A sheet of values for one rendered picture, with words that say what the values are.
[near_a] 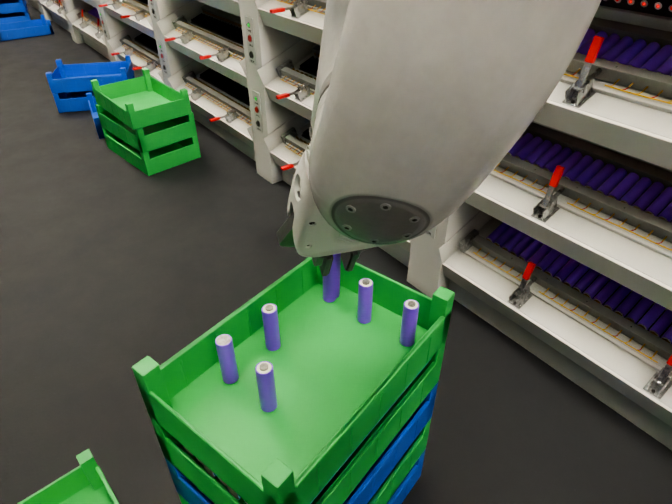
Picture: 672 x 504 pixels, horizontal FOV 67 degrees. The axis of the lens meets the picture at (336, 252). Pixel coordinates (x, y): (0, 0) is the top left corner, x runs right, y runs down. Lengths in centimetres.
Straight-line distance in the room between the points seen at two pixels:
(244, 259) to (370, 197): 110
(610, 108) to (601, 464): 58
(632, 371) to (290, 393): 62
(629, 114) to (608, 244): 20
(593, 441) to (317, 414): 59
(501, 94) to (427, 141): 3
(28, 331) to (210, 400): 75
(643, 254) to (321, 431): 57
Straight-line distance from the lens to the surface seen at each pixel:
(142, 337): 116
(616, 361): 101
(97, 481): 95
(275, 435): 56
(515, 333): 113
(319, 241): 41
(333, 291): 54
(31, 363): 121
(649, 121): 82
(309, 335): 65
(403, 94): 18
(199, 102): 200
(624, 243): 91
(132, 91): 201
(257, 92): 154
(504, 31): 18
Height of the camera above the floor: 79
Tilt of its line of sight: 37 degrees down
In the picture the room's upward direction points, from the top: straight up
